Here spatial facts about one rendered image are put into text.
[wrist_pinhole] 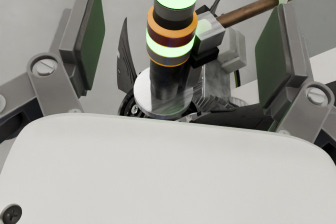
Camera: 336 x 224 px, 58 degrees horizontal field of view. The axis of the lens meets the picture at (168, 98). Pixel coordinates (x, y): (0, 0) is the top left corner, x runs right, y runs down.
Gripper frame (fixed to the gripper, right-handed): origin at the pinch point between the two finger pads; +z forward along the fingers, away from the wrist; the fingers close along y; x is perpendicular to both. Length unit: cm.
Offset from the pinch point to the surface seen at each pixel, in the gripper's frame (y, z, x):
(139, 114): -4.1, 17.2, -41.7
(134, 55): -21, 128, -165
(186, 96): 2.4, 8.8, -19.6
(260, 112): 14.9, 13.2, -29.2
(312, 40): 70, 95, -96
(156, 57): -1.4, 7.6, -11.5
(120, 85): -13, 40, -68
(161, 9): -1.3, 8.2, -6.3
